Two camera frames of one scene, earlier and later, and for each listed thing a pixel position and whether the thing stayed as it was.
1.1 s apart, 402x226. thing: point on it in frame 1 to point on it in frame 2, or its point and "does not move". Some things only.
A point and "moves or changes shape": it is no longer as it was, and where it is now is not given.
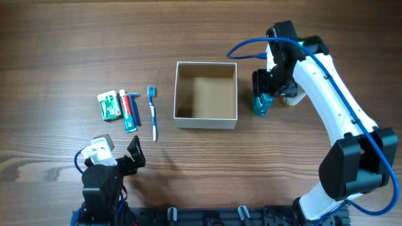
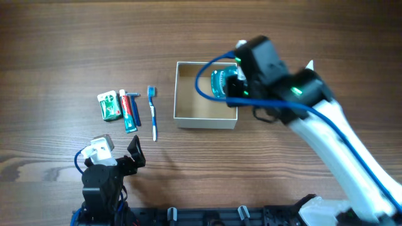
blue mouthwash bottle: [262, 103] moves or changes shape
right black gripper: [261, 83] to [232, 86]
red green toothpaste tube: [127, 112] does not move
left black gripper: [126, 163] does not move
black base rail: [255, 216] does not move
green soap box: [110, 105] does not move
